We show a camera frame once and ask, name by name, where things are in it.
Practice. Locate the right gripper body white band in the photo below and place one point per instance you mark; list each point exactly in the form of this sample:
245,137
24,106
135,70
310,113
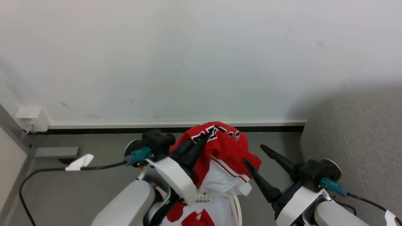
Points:
298,204

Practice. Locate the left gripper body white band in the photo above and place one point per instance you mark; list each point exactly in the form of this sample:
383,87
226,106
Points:
176,177

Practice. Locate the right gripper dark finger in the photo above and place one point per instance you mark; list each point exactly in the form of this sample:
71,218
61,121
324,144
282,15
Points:
281,160
262,183

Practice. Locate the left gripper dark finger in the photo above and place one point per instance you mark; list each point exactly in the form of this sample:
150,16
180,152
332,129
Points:
198,153
186,147

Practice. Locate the red basketball jersey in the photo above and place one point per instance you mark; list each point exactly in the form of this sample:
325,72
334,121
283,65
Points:
226,147

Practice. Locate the white garment red trim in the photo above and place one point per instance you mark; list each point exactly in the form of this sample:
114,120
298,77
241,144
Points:
223,182

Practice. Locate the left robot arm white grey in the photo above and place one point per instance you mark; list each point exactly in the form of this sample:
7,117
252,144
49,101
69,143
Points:
125,204

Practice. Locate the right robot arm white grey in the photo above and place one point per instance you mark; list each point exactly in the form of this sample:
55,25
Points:
336,216

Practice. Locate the white baseboard strip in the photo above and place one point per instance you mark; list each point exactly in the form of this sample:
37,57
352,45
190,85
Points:
176,123

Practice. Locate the white cloth red dots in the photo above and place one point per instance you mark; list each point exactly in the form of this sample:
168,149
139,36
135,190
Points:
204,197

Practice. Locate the teal connector right wrist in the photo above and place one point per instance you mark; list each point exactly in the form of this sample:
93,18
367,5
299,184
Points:
333,185

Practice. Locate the teal connector wrist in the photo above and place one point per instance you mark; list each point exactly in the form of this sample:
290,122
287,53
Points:
333,185
139,154

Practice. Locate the teal connector left wrist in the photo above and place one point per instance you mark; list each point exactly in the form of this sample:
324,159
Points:
139,154

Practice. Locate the grey fabric sofa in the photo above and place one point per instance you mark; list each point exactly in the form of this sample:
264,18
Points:
361,141

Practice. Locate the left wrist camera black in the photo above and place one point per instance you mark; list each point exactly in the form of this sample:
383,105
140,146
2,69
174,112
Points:
158,141

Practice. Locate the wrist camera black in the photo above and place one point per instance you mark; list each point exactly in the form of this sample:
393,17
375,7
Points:
317,174
158,141

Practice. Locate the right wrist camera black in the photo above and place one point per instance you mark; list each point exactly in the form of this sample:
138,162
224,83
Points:
317,174

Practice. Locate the white wall power adapter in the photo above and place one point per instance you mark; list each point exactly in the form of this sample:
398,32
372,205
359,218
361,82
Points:
33,118

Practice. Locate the grey metal frame post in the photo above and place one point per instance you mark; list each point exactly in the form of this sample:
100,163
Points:
15,131

